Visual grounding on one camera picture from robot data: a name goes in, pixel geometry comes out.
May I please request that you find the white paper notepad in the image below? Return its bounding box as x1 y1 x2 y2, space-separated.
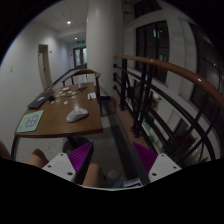
87 93 96 99

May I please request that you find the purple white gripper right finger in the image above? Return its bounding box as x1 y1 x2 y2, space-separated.
132 143 180 182

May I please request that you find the green exit sign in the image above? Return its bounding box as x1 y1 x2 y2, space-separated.
77 40 85 44

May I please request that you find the white computer mouse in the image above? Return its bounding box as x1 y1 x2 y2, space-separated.
66 108 88 123

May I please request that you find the wooden metal balcony railing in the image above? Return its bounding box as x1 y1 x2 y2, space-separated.
113 55 224 166

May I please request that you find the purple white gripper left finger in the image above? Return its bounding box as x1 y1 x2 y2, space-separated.
43 142 94 183

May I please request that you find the double door with windows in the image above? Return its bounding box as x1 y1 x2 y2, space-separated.
73 47 87 69

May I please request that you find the beige side door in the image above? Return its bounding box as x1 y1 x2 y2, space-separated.
38 44 52 90

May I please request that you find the wooden chair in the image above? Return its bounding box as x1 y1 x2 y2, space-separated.
62 69 101 98

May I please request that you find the person's knee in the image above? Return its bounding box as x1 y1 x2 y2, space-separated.
28 149 49 168

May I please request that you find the brown wooden table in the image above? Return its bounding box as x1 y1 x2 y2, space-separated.
11 82 103 160

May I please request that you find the green mouse pad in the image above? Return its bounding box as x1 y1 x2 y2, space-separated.
16 110 44 133

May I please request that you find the black laptop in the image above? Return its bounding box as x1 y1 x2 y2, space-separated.
28 92 53 109

